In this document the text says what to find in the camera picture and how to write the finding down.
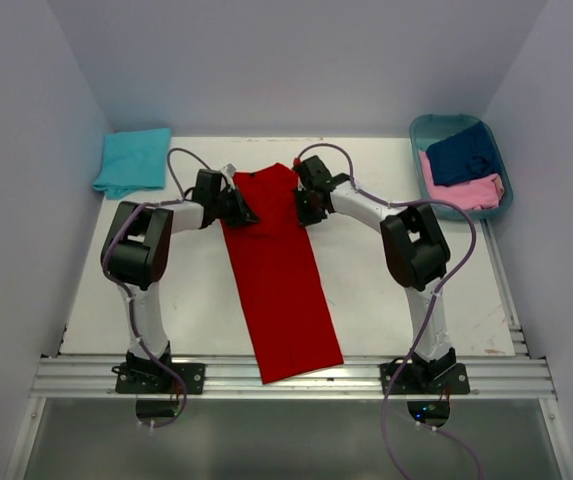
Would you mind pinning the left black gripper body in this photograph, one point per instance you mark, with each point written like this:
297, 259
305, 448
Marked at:
229, 207

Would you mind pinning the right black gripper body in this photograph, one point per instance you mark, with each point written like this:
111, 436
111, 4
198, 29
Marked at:
307, 210

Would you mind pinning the red t shirt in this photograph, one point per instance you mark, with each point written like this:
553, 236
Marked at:
278, 281

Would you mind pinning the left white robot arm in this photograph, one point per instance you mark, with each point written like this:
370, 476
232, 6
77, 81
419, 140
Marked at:
137, 248

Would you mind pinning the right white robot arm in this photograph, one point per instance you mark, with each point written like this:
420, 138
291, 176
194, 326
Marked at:
415, 249

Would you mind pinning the folded teal t shirt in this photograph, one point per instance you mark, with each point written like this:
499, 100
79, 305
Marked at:
133, 161

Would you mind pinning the teal plastic basket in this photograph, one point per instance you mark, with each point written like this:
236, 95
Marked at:
431, 128

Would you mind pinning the navy blue t shirt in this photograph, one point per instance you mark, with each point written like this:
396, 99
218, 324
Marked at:
465, 156

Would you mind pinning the pink t shirt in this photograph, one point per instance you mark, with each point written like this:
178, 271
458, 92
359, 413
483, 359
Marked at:
478, 194

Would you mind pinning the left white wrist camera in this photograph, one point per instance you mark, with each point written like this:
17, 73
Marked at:
228, 170

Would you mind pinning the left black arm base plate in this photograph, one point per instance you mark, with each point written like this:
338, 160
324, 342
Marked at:
147, 378

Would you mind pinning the aluminium mounting rail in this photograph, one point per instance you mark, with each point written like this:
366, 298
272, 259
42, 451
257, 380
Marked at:
358, 378

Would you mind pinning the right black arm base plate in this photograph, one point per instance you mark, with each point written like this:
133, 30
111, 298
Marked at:
414, 380

